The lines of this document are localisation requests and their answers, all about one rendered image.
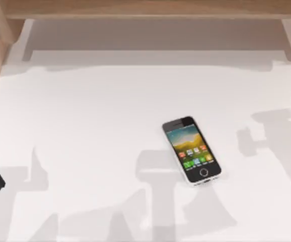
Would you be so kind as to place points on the white smartphone with lit screen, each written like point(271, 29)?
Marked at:
point(191, 150)

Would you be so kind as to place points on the wooden shelf with white legs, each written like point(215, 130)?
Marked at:
point(150, 10)

